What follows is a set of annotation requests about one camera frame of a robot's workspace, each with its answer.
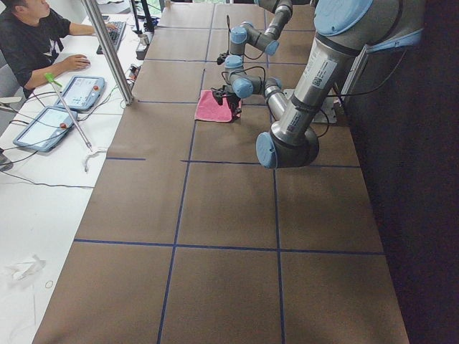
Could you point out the crumpled white tissue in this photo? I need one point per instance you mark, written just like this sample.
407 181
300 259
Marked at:
24 270

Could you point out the lower teach pendant tablet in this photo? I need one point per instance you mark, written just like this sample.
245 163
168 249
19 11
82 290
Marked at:
46 130

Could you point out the person in black shirt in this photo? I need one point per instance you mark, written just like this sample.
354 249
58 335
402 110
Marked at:
31 34

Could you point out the pink microfiber towel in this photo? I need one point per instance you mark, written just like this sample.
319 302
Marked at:
209 110

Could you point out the black keyboard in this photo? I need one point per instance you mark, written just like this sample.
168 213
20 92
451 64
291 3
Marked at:
116 33

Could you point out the aluminium frame post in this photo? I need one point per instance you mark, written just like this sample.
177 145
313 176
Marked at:
95 16

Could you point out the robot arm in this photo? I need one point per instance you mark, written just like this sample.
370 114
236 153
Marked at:
343 30
246 34

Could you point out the teach pendant tablet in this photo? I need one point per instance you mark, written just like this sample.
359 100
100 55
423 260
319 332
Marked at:
46 130
82 92

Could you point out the metal rod green handle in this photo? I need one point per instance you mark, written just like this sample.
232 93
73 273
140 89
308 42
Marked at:
50 78

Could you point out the upper teach pendant tablet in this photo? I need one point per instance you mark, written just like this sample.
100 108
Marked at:
82 92

